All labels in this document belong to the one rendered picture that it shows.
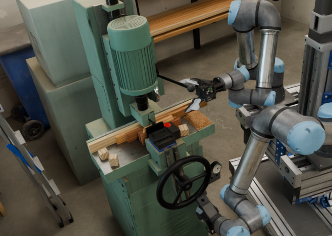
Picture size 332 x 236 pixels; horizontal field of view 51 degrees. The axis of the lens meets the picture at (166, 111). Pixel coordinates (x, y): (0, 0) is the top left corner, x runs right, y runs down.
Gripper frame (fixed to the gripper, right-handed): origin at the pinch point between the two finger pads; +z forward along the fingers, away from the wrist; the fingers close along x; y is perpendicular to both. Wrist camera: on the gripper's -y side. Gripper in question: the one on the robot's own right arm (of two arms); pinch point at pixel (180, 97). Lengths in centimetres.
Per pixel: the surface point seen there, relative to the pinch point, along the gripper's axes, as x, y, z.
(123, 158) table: 22.3, -8.2, 30.5
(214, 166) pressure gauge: 44.7, -0.6, -12.6
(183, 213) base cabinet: 73, -11, 5
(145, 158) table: 24.5, -3.8, 22.0
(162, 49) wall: 55, -256, -117
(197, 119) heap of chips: 18.7, -7.2, -10.9
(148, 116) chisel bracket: 9.3, -12.9, 12.2
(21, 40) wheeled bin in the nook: -12, -183, 41
